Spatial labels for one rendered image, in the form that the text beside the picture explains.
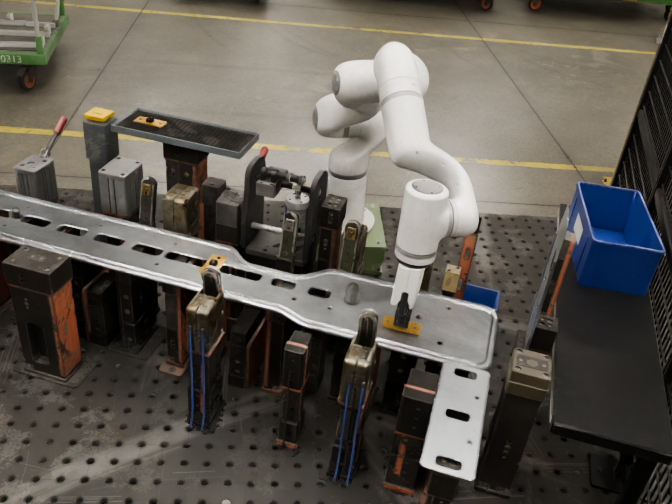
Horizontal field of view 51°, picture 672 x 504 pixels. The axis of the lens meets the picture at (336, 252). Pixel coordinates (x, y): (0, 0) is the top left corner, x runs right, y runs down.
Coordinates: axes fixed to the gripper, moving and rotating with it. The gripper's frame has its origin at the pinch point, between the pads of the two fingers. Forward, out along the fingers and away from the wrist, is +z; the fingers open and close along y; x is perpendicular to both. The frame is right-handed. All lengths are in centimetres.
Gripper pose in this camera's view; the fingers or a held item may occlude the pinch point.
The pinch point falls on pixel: (403, 315)
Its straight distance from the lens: 153.3
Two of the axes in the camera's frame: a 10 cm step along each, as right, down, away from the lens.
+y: -2.7, 5.1, -8.2
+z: -1.0, 8.3, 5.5
